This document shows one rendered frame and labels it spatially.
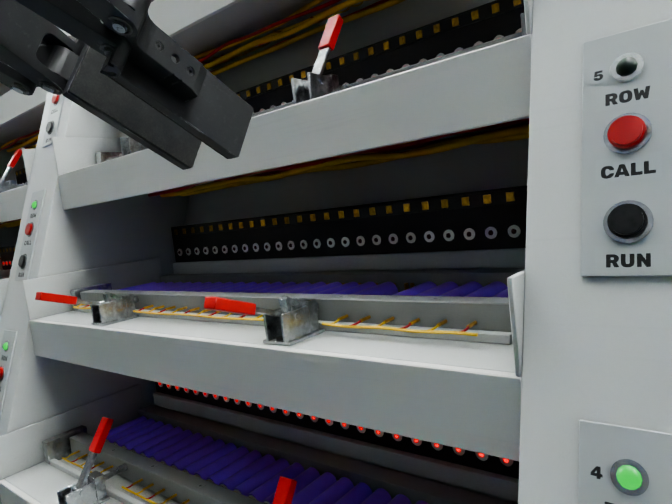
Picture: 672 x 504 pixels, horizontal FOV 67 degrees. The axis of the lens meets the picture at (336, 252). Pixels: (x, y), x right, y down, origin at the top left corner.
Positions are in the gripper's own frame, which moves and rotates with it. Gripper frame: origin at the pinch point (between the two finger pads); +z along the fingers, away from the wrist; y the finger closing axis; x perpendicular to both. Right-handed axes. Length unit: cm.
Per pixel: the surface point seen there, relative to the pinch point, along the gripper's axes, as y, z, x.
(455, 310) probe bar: -6.9, 19.5, 4.1
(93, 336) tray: 31.4, 16.2, 9.3
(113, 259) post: 48, 23, -3
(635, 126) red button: -17.9, 12.7, -3.0
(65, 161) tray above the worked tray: 47, 12, -12
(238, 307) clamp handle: 4.6, 11.6, 6.8
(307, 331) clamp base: 4.2, 18.2, 6.5
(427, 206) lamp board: 1.8, 28.0, -8.6
